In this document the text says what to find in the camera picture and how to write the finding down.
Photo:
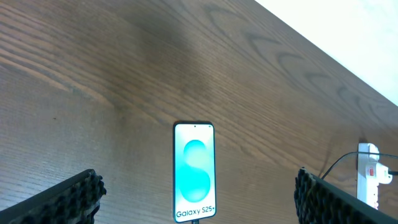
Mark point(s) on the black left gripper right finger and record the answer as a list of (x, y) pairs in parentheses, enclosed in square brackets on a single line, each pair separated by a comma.
[(317, 201)]

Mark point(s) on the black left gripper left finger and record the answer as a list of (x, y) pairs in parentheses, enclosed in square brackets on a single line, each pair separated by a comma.
[(75, 200)]

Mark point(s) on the blue Galaxy smartphone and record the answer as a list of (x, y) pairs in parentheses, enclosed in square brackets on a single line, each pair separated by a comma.
[(194, 170)]

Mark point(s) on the white charger plug adapter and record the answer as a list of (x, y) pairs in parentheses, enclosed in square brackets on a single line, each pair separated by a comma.
[(379, 172)]

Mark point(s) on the white power strip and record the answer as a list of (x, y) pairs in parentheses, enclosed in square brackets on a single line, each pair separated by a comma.
[(367, 183)]

